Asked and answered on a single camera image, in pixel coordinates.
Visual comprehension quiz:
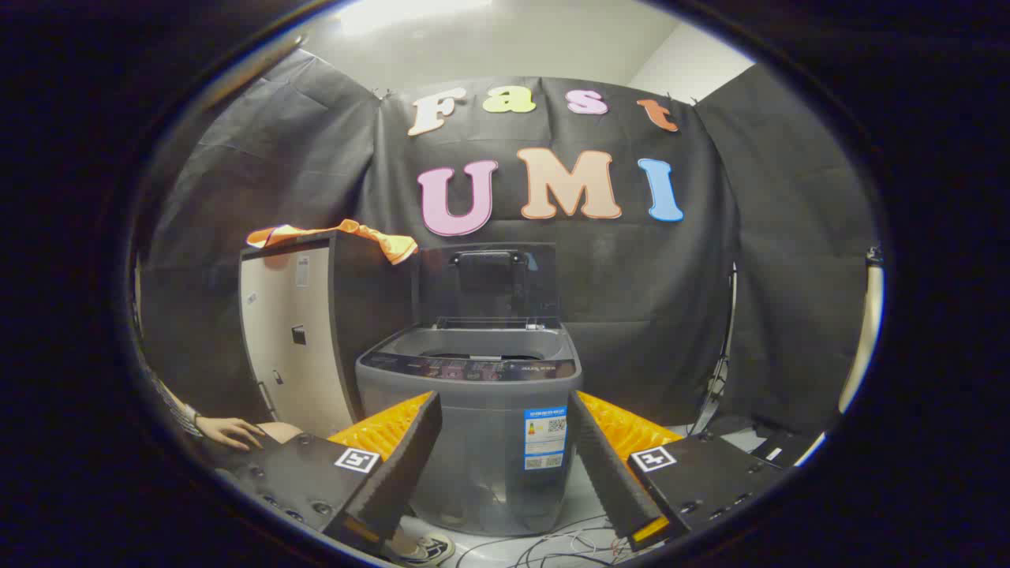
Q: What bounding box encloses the dark washing machine lid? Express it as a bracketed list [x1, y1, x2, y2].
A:
[417, 243, 559, 326]

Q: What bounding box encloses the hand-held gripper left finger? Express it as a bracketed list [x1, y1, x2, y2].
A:
[215, 390, 444, 557]

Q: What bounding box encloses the orange garment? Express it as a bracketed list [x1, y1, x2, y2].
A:
[246, 219, 419, 266]

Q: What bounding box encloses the bundle of floor cables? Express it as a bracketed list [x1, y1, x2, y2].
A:
[458, 514, 634, 568]

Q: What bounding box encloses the white and dark cabinet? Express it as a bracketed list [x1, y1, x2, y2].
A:
[239, 230, 419, 439]

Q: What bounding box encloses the black backdrop cloth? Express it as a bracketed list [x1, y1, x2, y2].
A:
[138, 49, 877, 443]

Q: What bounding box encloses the person's shoe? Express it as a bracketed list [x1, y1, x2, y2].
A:
[391, 527, 457, 566]

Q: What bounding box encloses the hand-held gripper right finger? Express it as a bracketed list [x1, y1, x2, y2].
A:
[567, 390, 787, 553]

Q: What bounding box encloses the grey washing machine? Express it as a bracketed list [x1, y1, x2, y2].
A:
[355, 317, 583, 537]

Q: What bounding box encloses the black floor box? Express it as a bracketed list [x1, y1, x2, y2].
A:
[750, 426, 826, 471]

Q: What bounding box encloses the person's striped sleeve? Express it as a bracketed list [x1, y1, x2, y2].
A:
[146, 371, 203, 439]

